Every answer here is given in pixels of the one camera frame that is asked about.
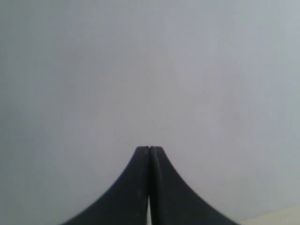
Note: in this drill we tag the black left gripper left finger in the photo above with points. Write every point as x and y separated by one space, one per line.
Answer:
126 201

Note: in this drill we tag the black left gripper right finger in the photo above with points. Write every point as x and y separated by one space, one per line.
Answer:
173 201

